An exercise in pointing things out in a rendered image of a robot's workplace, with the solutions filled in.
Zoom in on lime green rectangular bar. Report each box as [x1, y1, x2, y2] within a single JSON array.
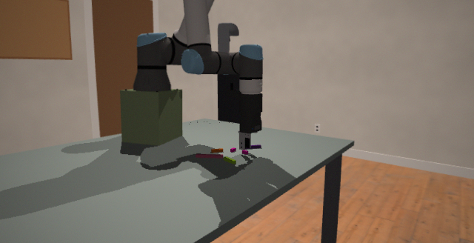
[[224, 157, 236, 164]]

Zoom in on pink rod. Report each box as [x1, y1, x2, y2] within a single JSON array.
[[196, 154, 223, 159]]

